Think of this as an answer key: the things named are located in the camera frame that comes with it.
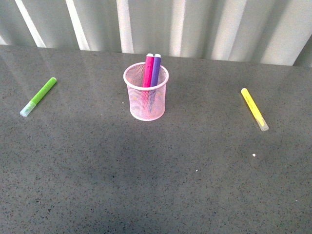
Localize pink mesh pen cup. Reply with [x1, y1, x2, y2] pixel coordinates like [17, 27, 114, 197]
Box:
[123, 62, 169, 121]

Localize green highlighter pen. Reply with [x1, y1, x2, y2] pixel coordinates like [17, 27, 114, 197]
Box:
[20, 77, 57, 117]

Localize purple highlighter pen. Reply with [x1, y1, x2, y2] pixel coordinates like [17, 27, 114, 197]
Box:
[149, 54, 161, 112]

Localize yellow highlighter pen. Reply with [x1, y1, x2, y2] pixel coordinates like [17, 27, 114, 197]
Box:
[241, 88, 269, 132]

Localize white pleated curtain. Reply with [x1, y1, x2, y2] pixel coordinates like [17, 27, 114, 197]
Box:
[0, 0, 312, 67]

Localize pink highlighter pen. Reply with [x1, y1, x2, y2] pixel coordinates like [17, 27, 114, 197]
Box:
[142, 53, 154, 113]

